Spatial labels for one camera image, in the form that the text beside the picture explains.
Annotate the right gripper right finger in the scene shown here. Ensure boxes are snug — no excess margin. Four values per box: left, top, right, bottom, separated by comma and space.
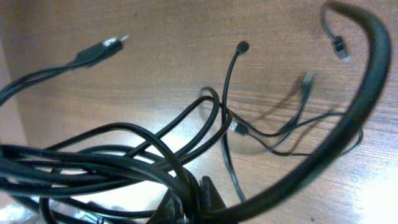
200, 176, 226, 215

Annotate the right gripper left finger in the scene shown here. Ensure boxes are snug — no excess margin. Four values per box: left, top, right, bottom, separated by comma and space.
149, 190, 183, 224

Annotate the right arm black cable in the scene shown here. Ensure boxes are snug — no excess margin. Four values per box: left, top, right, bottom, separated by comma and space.
198, 0, 392, 223

